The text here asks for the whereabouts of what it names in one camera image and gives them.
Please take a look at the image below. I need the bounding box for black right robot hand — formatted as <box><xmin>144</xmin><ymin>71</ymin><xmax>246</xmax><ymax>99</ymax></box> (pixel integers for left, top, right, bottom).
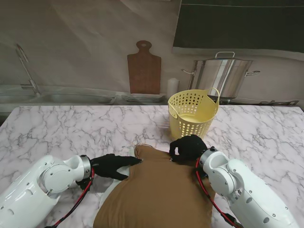
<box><xmin>169</xmin><ymin>134</ymin><xmax>207</xmax><ymax>167</ymax></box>

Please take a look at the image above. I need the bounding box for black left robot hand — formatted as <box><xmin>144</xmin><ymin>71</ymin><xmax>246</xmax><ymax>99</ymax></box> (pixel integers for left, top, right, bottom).
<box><xmin>91</xmin><ymin>153</ymin><xmax>143</xmax><ymax>181</ymax></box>

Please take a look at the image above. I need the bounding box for brown pillowcase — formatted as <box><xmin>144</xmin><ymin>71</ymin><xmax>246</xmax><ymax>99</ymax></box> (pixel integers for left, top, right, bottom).
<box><xmin>93</xmin><ymin>144</ymin><xmax>216</xmax><ymax>228</ymax></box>

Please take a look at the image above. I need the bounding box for yellow perforated laundry basket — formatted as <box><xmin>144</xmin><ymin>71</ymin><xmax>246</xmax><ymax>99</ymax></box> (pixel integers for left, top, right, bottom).
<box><xmin>167</xmin><ymin>87</ymin><xmax>220</xmax><ymax>141</ymax></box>

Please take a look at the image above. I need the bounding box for white pillar candle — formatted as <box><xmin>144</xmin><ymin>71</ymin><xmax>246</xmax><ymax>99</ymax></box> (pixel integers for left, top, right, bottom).
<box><xmin>167</xmin><ymin>77</ymin><xmax>179</xmax><ymax>95</ymax></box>

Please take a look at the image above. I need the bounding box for large steel stock pot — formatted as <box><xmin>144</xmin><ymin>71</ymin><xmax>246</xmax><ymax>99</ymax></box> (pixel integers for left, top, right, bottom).
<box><xmin>181</xmin><ymin>51</ymin><xmax>261</xmax><ymax>99</ymax></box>

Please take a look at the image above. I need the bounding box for steel kitchen sink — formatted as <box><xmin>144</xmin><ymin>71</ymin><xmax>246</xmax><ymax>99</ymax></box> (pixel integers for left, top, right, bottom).
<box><xmin>0</xmin><ymin>91</ymin><xmax>117</xmax><ymax>105</ymax></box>

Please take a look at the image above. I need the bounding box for brown wooden cutting board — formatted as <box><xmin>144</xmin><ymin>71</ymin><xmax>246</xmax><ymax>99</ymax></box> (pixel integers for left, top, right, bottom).
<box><xmin>127</xmin><ymin>40</ymin><xmax>162</xmax><ymax>95</ymax></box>

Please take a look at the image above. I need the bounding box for black stove grate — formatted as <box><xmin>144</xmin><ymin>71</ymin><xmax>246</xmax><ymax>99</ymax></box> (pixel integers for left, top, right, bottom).
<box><xmin>258</xmin><ymin>99</ymin><xmax>300</xmax><ymax>106</ymax></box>

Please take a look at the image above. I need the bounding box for chrome kitchen faucet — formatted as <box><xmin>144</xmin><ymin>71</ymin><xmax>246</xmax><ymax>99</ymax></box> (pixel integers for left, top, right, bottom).
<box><xmin>15</xmin><ymin>43</ymin><xmax>41</xmax><ymax>95</ymax></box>

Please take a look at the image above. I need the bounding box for dark range hood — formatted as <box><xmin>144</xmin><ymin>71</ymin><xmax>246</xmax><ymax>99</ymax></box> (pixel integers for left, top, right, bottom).
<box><xmin>172</xmin><ymin>0</ymin><xmax>304</xmax><ymax>52</ymax></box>

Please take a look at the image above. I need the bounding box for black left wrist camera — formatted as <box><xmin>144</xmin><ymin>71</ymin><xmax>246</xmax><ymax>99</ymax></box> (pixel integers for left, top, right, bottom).
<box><xmin>76</xmin><ymin>178</ymin><xmax>91</xmax><ymax>190</ymax></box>

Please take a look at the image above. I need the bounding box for red black right arm cable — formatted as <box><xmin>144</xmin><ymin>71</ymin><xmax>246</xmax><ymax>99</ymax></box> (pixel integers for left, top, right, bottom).
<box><xmin>195</xmin><ymin>158</ymin><xmax>240</xmax><ymax>226</ymax></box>

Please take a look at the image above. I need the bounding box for red black arm cable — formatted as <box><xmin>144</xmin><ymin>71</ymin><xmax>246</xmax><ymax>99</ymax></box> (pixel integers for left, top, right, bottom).
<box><xmin>44</xmin><ymin>166</ymin><xmax>95</xmax><ymax>228</ymax></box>
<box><xmin>195</xmin><ymin>158</ymin><xmax>240</xmax><ymax>226</ymax></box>

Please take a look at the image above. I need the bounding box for red black left arm cable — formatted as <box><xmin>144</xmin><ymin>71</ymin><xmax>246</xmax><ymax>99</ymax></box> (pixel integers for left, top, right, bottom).
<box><xmin>44</xmin><ymin>166</ymin><xmax>95</xmax><ymax>228</ymax></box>

